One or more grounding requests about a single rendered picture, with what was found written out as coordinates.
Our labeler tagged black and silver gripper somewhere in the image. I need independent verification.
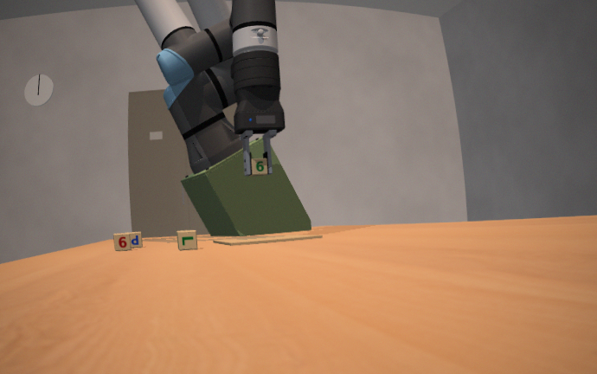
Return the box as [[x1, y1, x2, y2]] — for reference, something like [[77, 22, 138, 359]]
[[231, 25, 286, 176]]

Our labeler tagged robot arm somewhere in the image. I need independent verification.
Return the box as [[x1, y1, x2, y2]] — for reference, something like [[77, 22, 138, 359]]
[[135, 0, 277, 174]]

